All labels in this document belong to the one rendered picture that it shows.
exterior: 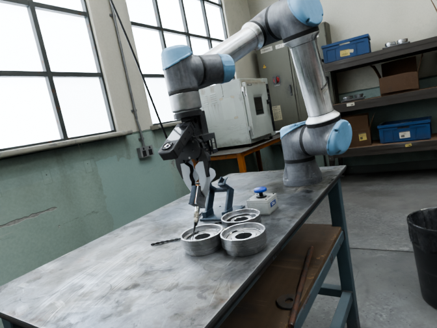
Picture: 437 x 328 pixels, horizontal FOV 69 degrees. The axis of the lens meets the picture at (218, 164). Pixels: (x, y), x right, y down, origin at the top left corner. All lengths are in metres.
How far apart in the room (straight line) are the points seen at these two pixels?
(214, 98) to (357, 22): 2.34
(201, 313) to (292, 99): 4.22
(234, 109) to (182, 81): 2.32
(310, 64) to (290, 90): 3.54
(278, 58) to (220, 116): 1.82
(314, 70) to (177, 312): 0.82
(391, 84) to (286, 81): 1.36
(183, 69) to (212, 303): 0.50
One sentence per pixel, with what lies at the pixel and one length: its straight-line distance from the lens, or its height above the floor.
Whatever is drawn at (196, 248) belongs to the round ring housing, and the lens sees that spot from 0.75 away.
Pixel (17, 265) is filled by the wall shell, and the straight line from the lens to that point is 2.27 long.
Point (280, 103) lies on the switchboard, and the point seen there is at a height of 1.15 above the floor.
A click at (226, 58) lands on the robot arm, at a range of 0.85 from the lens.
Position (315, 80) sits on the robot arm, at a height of 1.16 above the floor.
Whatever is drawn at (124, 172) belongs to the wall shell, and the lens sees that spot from 2.66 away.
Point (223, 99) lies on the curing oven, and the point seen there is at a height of 1.27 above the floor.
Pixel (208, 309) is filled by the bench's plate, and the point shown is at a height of 0.80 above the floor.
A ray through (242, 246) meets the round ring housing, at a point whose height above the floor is 0.83.
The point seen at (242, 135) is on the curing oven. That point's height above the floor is 0.90.
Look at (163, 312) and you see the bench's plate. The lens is 0.60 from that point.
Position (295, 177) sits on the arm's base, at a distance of 1.22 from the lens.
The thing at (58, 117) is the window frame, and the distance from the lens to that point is 2.45.
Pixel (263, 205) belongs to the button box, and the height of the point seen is 0.83.
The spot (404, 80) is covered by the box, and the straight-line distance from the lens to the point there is 4.09.
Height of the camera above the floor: 1.10
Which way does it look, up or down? 8 degrees down
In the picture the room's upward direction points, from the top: 11 degrees counter-clockwise
